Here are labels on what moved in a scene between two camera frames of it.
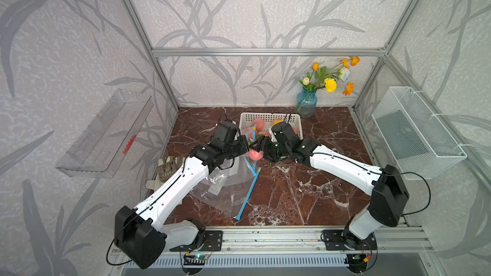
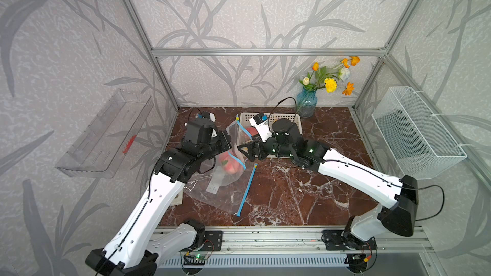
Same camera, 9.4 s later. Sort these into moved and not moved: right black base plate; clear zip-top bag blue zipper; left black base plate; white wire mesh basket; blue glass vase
Moved: clear zip-top bag blue zipper
Not moved: blue glass vase; left black base plate; right black base plate; white wire mesh basket
